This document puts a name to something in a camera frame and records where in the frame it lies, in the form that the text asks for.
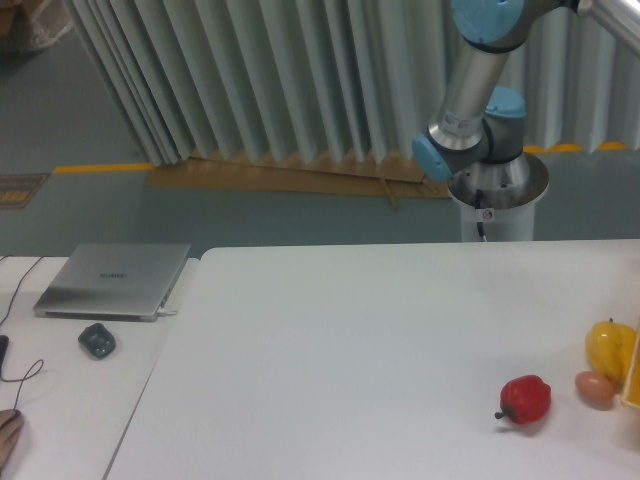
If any grey folding screen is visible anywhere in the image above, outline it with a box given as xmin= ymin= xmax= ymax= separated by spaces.
xmin=66 ymin=1 xmax=639 ymax=165

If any silver closed laptop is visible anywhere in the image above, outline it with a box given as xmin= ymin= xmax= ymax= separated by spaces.
xmin=33 ymin=243 xmax=190 ymax=321

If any red toy bell pepper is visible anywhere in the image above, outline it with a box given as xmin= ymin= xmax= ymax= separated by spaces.
xmin=494 ymin=375 xmax=552 ymax=425

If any person's hand on mouse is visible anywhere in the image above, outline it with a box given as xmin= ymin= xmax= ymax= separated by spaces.
xmin=0 ymin=409 xmax=24 ymax=468

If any brown cardboard sheet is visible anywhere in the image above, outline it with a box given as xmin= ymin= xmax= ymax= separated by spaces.
xmin=146 ymin=153 xmax=450 ymax=209

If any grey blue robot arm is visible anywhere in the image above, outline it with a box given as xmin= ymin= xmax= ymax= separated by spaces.
xmin=412 ymin=1 xmax=639 ymax=181

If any black cable plug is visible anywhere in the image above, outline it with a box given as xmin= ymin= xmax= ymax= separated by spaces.
xmin=0 ymin=335 xmax=9 ymax=359

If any yellow toy bell pepper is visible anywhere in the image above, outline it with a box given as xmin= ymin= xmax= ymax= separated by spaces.
xmin=585 ymin=318 xmax=637 ymax=389

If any yellow wooden box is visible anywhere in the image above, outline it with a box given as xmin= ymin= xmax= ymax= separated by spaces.
xmin=620 ymin=328 xmax=639 ymax=411

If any brown toy egg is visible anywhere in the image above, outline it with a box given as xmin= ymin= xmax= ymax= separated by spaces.
xmin=574 ymin=371 xmax=616 ymax=405

